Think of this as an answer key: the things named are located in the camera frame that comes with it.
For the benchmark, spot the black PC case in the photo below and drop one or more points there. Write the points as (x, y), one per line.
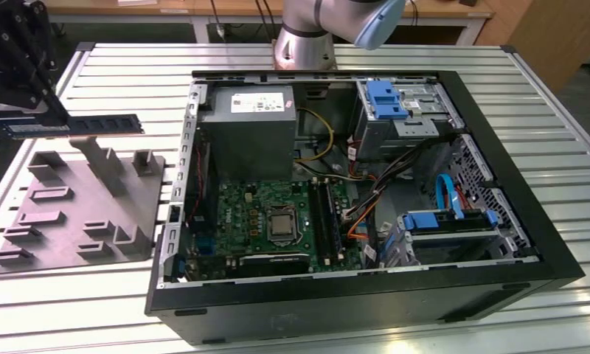
(373, 306)

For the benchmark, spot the blue VGA port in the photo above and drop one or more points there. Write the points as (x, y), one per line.
(180, 269)

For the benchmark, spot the black RAM slot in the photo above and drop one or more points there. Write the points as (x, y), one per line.
(317, 221)

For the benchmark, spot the black CPU socket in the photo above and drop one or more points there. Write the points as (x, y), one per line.
(281, 241)

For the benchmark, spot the green motherboard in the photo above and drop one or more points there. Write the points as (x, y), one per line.
(236, 221)

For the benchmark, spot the metal optical drive cage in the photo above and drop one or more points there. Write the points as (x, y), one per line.
(413, 129)

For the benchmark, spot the blue board connector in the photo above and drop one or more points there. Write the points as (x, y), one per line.
(206, 246)

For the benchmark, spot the long wooden desk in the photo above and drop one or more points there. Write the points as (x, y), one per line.
(128, 14)

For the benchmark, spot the silver CPU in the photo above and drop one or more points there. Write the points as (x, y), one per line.
(281, 225)

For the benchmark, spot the hard disk in blue carrier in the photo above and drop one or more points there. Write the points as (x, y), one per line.
(422, 221)

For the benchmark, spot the brown wooden cabinet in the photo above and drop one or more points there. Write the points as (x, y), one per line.
(545, 37)

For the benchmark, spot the grey power supply unit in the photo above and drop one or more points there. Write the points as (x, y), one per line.
(245, 147)

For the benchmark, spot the black graphics card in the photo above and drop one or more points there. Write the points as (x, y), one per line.
(270, 266)

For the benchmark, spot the grey parts rack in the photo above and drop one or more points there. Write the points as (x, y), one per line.
(88, 221)

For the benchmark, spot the metal disk bay cage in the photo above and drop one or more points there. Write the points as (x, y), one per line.
(452, 235)

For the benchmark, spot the blue plastic bay latch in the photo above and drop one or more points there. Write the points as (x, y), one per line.
(385, 107)

